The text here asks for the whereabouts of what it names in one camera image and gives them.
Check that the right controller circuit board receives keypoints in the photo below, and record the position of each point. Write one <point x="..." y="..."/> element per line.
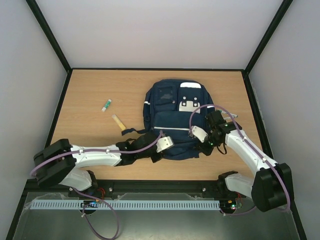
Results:
<point x="231" y="204"/>

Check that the left controller circuit board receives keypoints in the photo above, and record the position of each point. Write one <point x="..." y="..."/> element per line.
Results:
<point x="90" y="203"/>

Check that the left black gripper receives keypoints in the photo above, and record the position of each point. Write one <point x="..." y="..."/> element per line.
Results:
<point x="155" y="158"/>

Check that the navy blue student backpack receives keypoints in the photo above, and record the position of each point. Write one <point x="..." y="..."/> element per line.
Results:
<point x="171" y="106"/>

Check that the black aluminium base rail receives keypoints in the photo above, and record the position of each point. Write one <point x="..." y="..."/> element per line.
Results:
<point x="160" y="186"/>

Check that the yellow highlighter pen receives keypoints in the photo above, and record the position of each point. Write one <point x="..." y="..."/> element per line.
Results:
<point x="118" y="122"/>

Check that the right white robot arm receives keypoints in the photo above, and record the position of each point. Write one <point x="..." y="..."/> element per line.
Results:
<point x="260" y="164"/>

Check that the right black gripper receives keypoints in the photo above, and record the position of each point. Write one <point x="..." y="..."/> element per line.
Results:
<point x="204" y="147"/>

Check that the light blue slotted cable duct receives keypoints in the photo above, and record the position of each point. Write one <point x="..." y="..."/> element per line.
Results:
<point x="192" y="205"/>

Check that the controller circuit board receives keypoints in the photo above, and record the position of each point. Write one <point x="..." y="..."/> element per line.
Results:
<point x="90" y="203"/>
<point x="231" y="204"/>

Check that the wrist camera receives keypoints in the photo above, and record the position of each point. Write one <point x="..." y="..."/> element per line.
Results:
<point x="164" y="143"/>
<point x="199" y="133"/>

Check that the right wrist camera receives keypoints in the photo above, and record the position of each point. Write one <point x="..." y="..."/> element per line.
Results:
<point x="199" y="133"/>

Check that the black enclosure frame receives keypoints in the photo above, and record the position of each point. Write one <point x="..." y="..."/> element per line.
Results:
<point x="261" y="130"/>

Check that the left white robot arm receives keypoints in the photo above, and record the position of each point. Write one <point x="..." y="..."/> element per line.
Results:
<point x="63" y="163"/>

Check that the green capped marker pen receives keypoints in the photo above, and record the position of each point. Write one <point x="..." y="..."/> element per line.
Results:
<point x="227" y="115"/>

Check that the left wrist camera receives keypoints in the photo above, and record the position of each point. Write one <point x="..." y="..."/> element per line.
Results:
<point x="164" y="143"/>

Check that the green capped glue stick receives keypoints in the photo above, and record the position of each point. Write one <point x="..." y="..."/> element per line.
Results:
<point x="106" y="105"/>

